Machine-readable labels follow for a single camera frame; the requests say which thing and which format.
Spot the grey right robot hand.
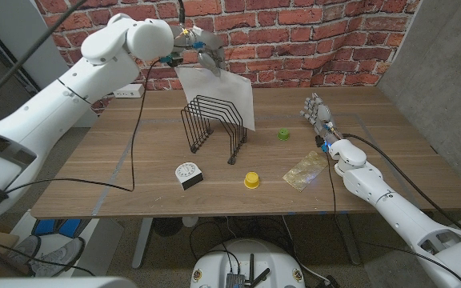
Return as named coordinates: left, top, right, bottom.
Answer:
left=299, top=93, right=343, bottom=153

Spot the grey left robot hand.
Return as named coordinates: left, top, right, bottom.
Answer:
left=172, top=26, right=227, bottom=78

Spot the white paper sheet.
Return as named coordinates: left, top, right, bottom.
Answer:
left=174, top=66, right=256, bottom=132

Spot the white and black stopwatch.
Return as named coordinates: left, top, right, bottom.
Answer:
left=174, top=162, right=204, bottom=190

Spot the gold foil sheet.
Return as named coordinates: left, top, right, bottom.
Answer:
left=282, top=150, right=330, bottom=193

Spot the red brick printed backdrop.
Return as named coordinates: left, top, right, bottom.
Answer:
left=34, top=0, right=422, bottom=115

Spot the yellow plastic cup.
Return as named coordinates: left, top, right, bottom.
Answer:
left=243, top=171, right=261, bottom=190

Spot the white power strip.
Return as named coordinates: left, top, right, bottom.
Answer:
left=113, top=83, right=146, bottom=99

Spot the metal table leg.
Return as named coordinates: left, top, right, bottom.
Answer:
left=336, top=214, right=362, bottom=266
left=131, top=218, right=154, bottom=270

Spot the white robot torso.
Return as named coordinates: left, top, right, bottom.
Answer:
left=189, top=238, right=307, bottom=288

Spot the grey electronics box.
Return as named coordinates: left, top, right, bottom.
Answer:
left=225, top=273, right=246, bottom=288

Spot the black round floor stand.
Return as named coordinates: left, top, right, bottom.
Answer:
left=153, top=218, right=183, bottom=238

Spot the grey sneaker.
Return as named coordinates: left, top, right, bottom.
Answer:
left=10, top=234, right=42, bottom=265
left=30, top=236, right=86, bottom=277

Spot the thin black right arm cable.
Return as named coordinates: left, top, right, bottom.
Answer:
left=323, top=151, right=461, bottom=283

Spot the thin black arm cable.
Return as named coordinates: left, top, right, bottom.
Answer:
left=323, top=151, right=461, bottom=283
left=4, top=58, right=163, bottom=194

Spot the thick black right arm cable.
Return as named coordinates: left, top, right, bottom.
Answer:
left=341, top=133, right=461, bottom=235

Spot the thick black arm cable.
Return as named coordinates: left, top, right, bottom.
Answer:
left=341, top=133, right=461, bottom=235
left=0, top=0, right=90, bottom=111

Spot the black wire rack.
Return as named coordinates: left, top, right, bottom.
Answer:
left=179, top=94, right=248, bottom=166

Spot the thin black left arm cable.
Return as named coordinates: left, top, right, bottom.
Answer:
left=4, top=58, right=163, bottom=194

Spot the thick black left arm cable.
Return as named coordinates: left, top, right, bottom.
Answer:
left=0, top=0, right=90, bottom=111

